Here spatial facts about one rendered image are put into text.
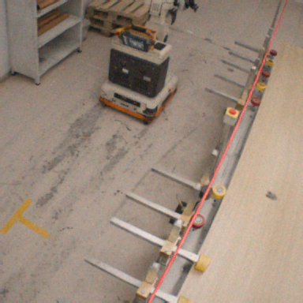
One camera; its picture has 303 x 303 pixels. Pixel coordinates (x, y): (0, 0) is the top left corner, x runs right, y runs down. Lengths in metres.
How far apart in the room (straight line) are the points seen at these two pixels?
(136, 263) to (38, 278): 0.76
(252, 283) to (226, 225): 0.37
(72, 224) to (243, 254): 1.49
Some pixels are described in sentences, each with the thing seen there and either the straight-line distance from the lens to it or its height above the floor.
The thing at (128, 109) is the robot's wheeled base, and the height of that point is 0.12.
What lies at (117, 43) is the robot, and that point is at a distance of 3.38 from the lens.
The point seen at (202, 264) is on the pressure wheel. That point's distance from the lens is 1.69.
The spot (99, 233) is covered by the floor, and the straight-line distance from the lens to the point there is 2.82.
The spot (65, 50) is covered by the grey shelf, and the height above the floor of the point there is 0.14.
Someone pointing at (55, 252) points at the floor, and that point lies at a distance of 2.74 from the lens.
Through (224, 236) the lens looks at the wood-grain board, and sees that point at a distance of 1.88.
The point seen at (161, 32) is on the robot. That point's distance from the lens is 3.56.
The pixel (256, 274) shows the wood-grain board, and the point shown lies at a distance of 1.84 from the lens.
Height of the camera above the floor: 2.45
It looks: 46 degrees down
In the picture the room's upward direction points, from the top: 11 degrees clockwise
